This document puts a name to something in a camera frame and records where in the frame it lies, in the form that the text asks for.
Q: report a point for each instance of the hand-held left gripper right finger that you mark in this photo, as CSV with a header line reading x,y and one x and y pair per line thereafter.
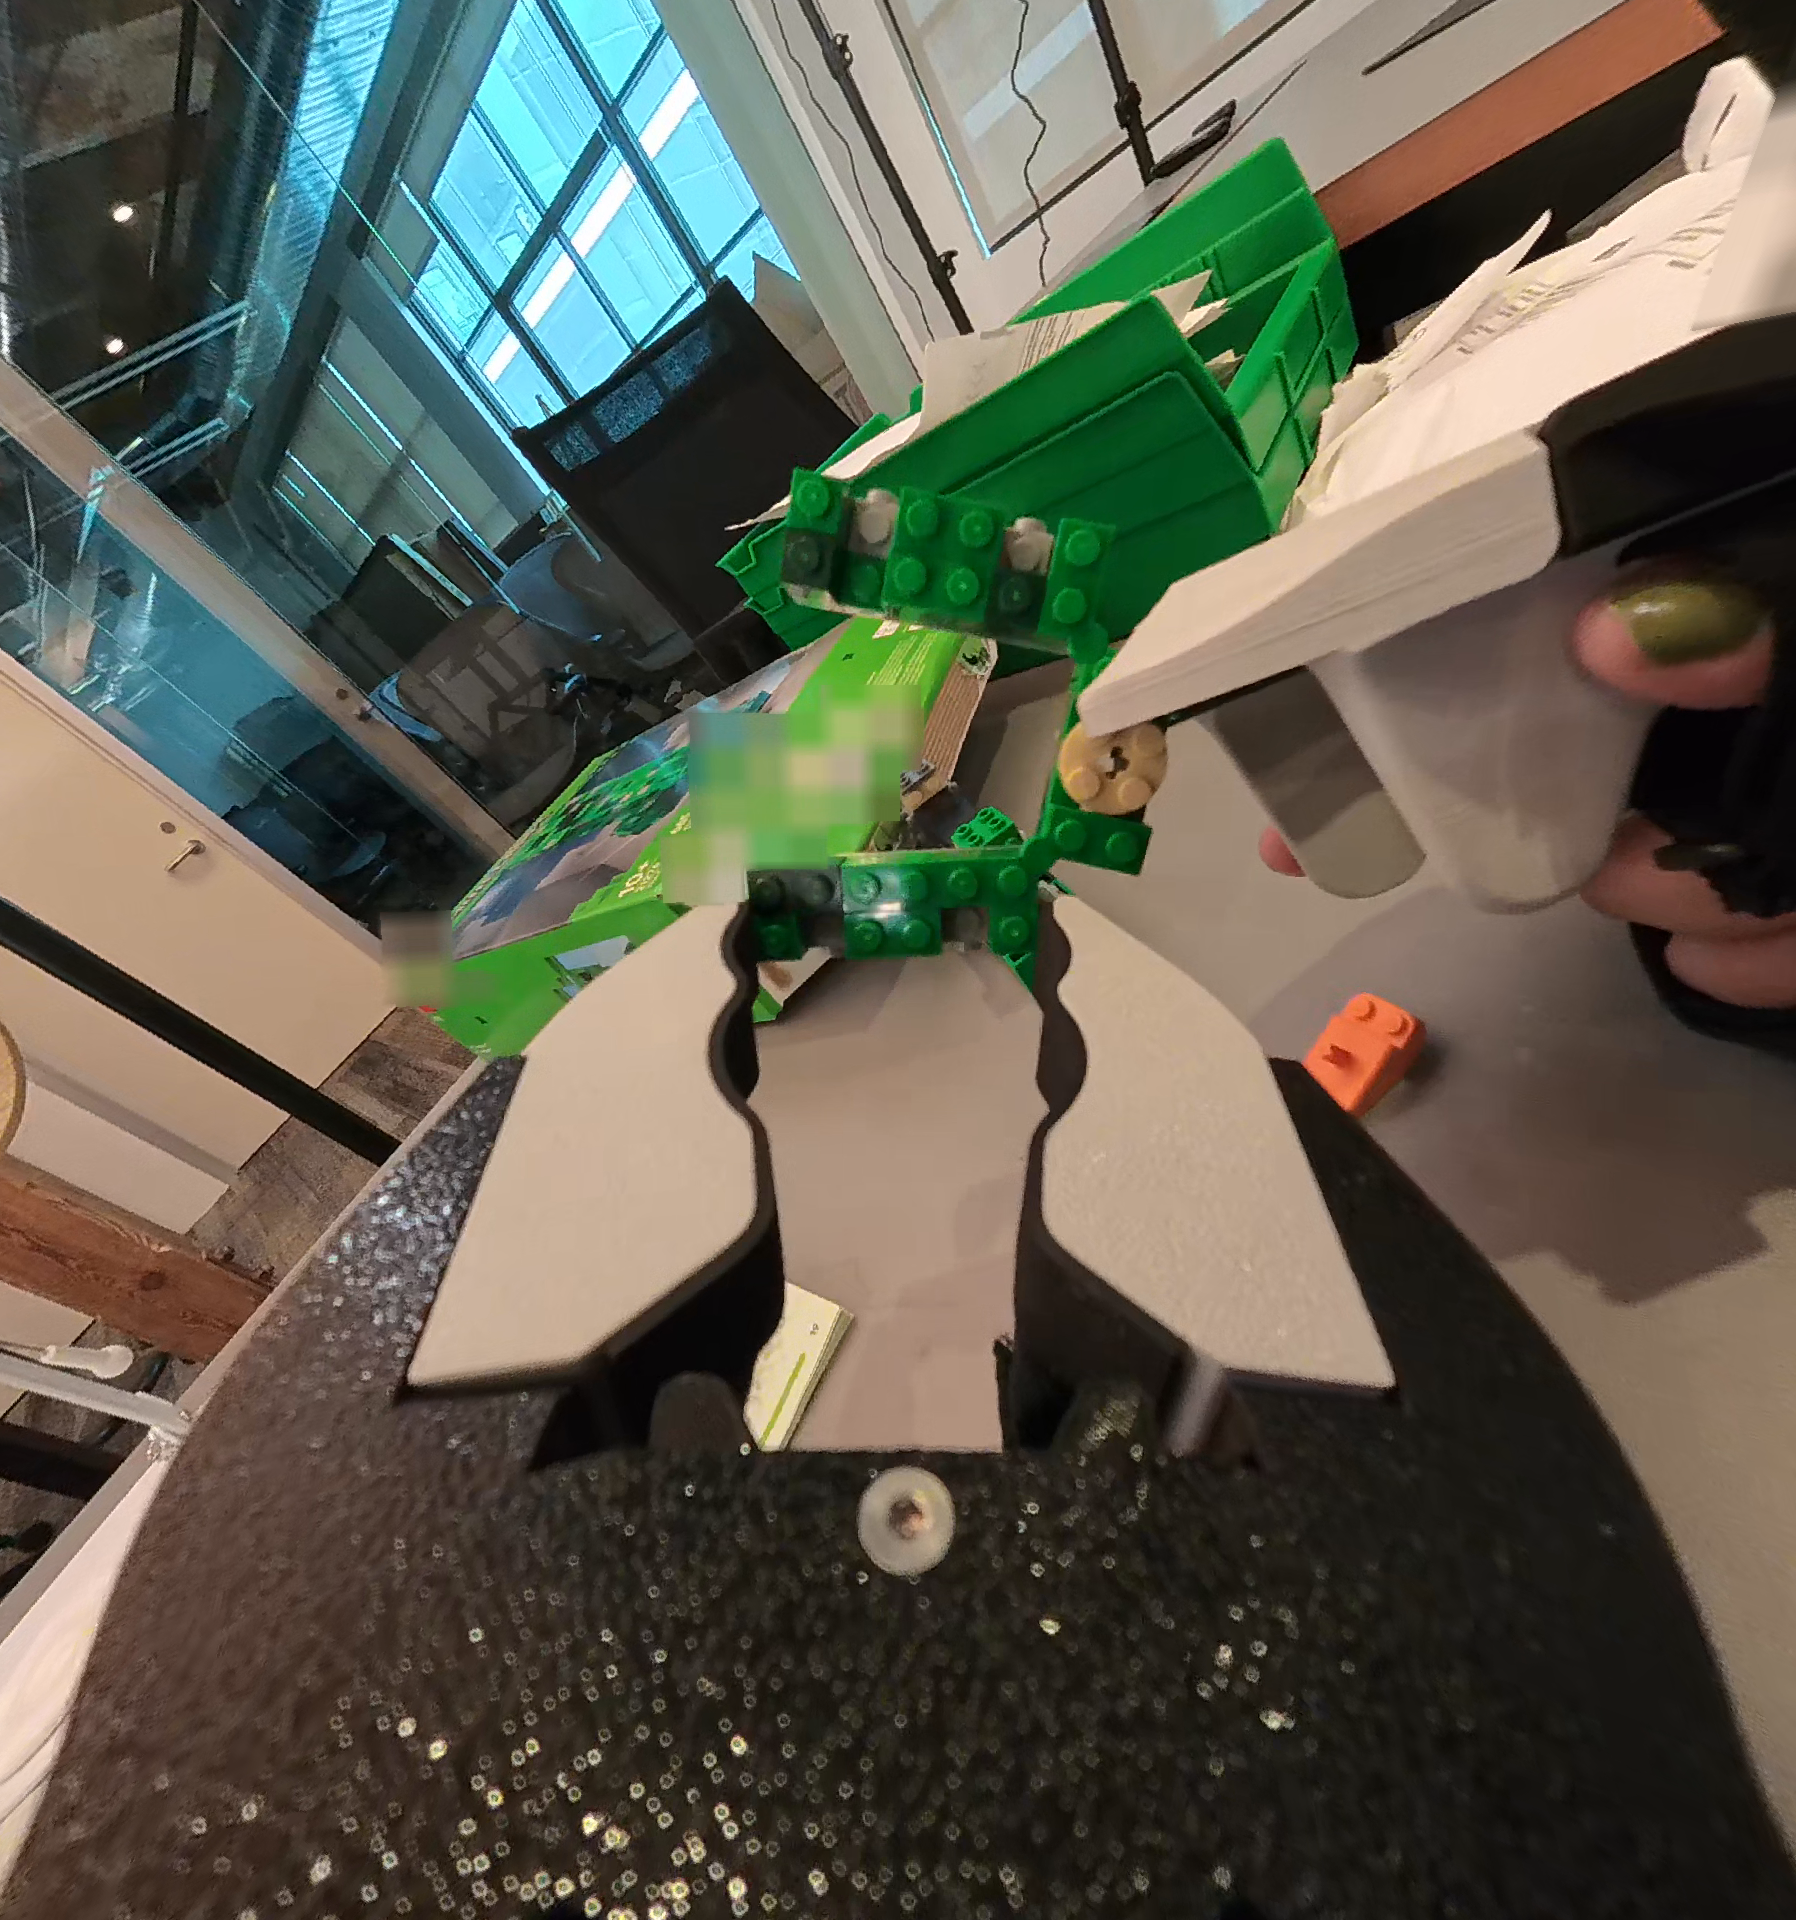
x,y
1198,1184

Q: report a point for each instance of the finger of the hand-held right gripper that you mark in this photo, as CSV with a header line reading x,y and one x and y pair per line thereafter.
x,y
1363,570

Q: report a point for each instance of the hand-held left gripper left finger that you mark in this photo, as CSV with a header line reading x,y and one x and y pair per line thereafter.
x,y
613,1184

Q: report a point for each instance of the small green brick assembly tan stud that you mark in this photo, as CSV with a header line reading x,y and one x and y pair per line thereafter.
x,y
1115,765

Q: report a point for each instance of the green brick plate assembly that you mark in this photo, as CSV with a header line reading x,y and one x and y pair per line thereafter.
x,y
930,550

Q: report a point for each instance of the grey desk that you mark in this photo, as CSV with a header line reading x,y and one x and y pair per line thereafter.
x,y
1514,1228

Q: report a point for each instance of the person's right hand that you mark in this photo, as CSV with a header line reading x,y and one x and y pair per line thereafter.
x,y
1680,636

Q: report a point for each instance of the white paper bag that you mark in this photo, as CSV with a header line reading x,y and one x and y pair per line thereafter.
x,y
1528,347

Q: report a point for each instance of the green cardboard box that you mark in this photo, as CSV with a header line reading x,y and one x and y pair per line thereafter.
x,y
613,972

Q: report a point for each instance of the orange brick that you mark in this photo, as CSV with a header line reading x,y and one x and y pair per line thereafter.
x,y
1363,1050

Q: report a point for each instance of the brick instruction booklet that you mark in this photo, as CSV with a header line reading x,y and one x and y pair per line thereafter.
x,y
801,1359

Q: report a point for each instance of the green plastic bin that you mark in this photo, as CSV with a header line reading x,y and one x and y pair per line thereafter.
x,y
1256,255
1079,453

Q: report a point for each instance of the white paper sheet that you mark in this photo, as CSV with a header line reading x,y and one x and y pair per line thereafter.
x,y
1020,361

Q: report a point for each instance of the black tripod stand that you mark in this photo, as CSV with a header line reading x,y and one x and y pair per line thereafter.
x,y
1124,90
896,180

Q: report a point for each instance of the grey office chair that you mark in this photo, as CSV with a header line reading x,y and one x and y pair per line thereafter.
x,y
579,619

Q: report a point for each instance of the white metal rack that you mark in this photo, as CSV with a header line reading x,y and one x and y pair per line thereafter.
x,y
58,1373

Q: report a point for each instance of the black office chair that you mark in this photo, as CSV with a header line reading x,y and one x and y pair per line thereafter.
x,y
656,435

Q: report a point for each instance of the window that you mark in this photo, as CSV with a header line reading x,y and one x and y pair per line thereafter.
x,y
579,213

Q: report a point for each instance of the glass partition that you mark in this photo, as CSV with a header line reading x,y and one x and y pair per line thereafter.
x,y
165,453

